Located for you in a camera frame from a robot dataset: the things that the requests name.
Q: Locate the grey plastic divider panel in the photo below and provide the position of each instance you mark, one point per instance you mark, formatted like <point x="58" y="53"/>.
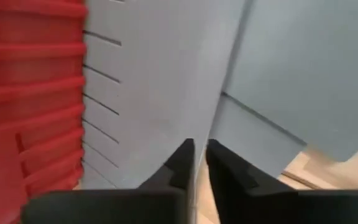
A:
<point x="306" y="68"/>
<point x="160" y="77"/>

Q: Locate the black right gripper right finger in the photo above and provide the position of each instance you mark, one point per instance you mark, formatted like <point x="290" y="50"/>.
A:
<point x="275" y="207"/>

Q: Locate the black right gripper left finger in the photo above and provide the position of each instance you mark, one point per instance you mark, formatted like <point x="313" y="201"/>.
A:
<point x="110" y="207"/>

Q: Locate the large red plastic bin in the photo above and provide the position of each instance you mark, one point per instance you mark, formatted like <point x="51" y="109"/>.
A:
<point x="26" y="93"/>

